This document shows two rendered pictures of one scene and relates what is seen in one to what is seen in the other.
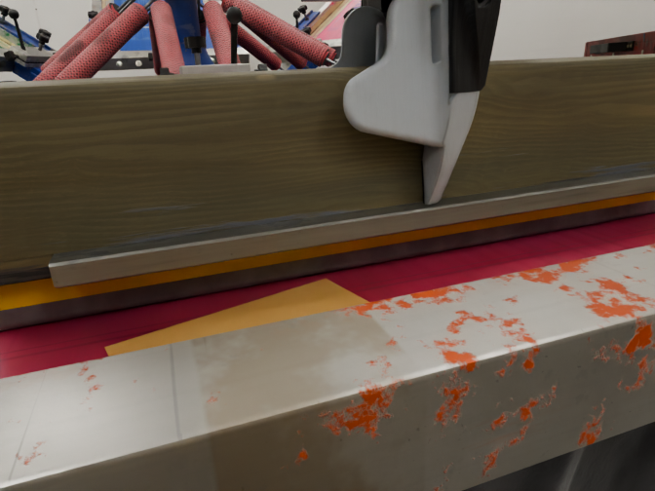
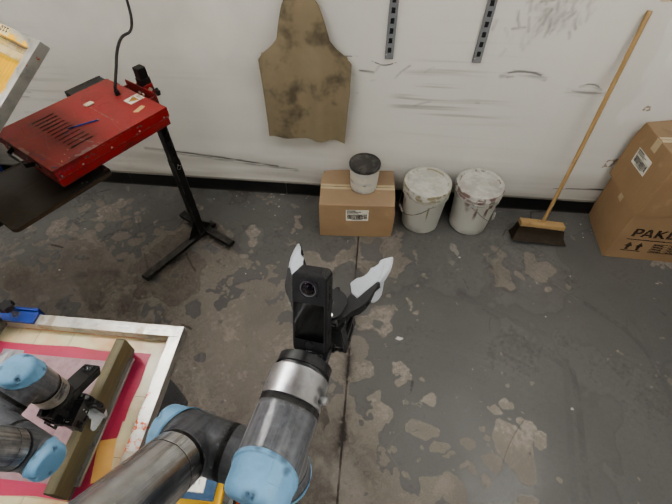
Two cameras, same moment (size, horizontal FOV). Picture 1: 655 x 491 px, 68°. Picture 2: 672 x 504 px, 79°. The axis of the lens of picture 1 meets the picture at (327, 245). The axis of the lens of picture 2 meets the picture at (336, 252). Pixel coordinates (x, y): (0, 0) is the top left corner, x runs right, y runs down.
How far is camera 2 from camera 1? 1.22 m
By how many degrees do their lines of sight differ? 60
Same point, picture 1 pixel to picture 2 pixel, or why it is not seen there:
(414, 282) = (112, 427)
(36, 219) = (70, 486)
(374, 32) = not seen: hidden behind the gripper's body
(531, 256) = (122, 401)
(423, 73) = (97, 415)
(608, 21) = not seen: outside the picture
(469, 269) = (116, 415)
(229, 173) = (82, 452)
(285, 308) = (102, 452)
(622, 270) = (141, 418)
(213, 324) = (97, 465)
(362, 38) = not seen: hidden behind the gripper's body
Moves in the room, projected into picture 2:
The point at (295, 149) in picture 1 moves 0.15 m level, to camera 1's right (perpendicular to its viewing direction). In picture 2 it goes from (86, 439) to (127, 387)
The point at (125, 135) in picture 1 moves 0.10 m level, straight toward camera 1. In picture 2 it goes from (71, 467) to (111, 469)
